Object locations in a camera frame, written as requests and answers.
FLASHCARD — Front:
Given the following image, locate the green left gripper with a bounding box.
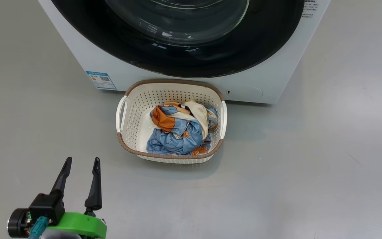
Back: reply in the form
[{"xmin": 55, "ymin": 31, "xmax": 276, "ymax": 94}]
[{"xmin": 47, "ymin": 157, "xmax": 107, "ymax": 239}]

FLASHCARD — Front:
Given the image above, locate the blue cartoon print shirt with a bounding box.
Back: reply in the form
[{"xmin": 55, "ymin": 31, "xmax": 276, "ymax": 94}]
[{"xmin": 146, "ymin": 106, "xmax": 219, "ymax": 156}]

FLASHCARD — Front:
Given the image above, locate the cream orange blue printed garment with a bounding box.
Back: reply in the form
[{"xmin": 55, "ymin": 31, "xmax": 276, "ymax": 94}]
[{"xmin": 149, "ymin": 100, "xmax": 213, "ymax": 140}]

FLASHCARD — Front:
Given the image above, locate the cream basket with brown rim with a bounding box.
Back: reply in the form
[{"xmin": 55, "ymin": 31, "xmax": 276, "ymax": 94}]
[{"xmin": 116, "ymin": 79, "xmax": 227, "ymax": 164}]

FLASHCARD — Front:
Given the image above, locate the white front-load washing machine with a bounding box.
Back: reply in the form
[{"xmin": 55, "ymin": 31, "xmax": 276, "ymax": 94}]
[{"xmin": 38, "ymin": 0, "xmax": 331, "ymax": 104}]

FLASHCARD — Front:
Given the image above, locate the blue energy label sticker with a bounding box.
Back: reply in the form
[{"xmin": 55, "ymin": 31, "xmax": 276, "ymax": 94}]
[{"xmin": 86, "ymin": 71, "xmax": 117, "ymax": 90}]

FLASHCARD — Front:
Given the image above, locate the round drain filter cover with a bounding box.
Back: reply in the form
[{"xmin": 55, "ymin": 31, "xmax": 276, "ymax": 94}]
[{"xmin": 226, "ymin": 87, "xmax": 263, "ymax": 100}]

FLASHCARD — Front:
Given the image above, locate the black printed text label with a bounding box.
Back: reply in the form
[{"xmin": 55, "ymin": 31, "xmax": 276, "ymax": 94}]
[{"xmin": 302, "ymin": 0, "xmax": 317, "ymax": 18}]

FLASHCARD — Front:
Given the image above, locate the teal left camera connector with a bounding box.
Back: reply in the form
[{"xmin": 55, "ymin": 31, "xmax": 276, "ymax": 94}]
[{"xmin": 28, "ymin": 216, "xmax": 49, "ymax": 239}]

